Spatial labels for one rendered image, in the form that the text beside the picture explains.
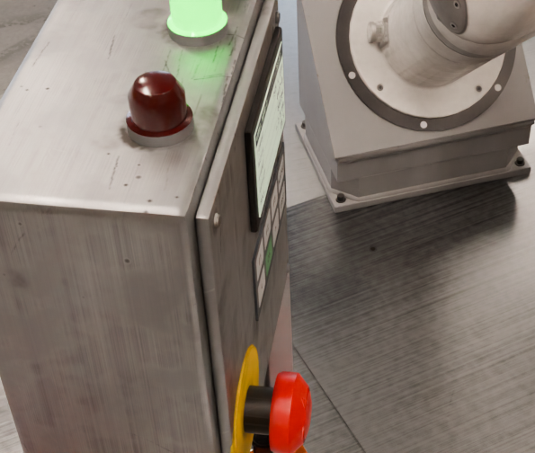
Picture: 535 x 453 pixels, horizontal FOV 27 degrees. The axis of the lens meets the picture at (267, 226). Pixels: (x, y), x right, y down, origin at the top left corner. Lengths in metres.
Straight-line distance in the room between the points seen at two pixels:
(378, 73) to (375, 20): 0.06
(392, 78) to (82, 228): 0.95
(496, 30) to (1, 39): 2.52
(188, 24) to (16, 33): 2.91
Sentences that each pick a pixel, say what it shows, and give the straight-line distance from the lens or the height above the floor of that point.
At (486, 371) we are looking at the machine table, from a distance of 1.21.
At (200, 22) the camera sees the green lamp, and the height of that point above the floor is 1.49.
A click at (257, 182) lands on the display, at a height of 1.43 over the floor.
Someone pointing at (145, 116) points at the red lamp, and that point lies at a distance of 0.43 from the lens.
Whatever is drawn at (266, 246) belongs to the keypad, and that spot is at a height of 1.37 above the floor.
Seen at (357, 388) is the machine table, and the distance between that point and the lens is 1.18.
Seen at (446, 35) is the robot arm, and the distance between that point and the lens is 1.16.
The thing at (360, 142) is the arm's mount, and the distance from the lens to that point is 1.33.
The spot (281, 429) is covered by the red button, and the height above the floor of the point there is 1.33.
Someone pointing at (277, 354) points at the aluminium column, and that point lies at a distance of 0.69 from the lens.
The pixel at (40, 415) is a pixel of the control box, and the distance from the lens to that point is 0.51.
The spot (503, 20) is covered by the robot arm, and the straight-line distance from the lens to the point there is 0.96.
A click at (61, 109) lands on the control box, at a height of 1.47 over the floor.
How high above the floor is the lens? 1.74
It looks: 42 degrees down
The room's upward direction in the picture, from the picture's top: 3 degrees counter-clockwise
